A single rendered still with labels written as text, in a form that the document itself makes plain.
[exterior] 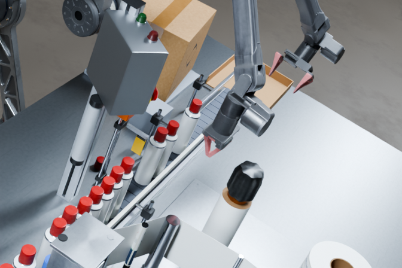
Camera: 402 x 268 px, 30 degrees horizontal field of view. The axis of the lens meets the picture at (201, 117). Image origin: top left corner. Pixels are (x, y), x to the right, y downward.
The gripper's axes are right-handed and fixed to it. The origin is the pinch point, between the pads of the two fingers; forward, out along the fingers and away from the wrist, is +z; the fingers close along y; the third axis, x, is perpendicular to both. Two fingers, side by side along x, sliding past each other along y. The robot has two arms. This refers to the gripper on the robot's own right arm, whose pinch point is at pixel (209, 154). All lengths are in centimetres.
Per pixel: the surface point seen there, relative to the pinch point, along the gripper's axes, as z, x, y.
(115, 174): 11.1, 16.1, -15.2
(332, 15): 118, 46, 389
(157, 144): 14.5, 16.5, 8.7
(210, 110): 31, 20, 61
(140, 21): -29.0, 26.9, -10.7
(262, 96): 35, 12, 96
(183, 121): 17.8, 18.2, 29.6
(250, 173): 0.6, -11.4, 4.1
